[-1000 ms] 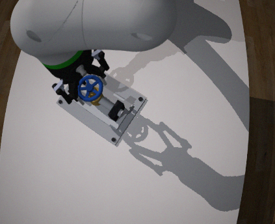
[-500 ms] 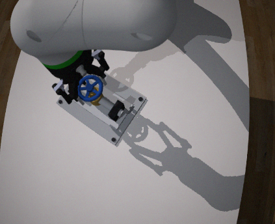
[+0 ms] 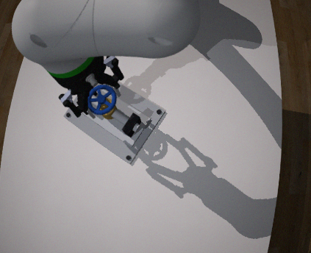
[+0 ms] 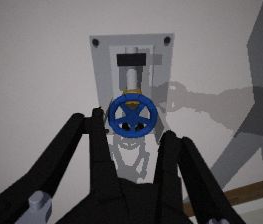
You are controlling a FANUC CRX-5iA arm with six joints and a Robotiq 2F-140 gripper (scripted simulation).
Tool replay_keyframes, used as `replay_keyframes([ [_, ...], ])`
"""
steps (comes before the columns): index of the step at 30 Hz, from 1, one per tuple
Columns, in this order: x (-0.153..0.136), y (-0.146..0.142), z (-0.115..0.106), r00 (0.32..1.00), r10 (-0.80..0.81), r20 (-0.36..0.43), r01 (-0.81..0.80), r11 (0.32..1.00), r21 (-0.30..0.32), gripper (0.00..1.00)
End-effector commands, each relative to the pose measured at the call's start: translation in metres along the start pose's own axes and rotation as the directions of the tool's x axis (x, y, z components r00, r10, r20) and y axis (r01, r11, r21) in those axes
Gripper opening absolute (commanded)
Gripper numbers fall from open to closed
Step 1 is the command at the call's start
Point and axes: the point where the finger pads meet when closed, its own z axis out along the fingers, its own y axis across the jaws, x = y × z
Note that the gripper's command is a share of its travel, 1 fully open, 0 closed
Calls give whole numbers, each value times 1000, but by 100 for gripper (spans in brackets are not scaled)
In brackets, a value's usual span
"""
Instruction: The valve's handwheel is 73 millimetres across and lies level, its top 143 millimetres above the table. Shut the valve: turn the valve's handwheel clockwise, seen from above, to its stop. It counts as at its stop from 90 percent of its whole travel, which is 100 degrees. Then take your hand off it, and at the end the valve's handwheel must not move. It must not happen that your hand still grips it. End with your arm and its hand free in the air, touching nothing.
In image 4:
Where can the grey rectangular mounting plate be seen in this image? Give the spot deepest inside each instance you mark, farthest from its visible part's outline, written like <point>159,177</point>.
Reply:
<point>162,49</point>

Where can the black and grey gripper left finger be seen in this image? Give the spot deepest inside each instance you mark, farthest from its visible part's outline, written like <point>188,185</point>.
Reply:
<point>28,200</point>

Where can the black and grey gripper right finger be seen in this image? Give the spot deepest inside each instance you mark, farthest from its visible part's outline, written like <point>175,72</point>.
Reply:
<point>209,203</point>

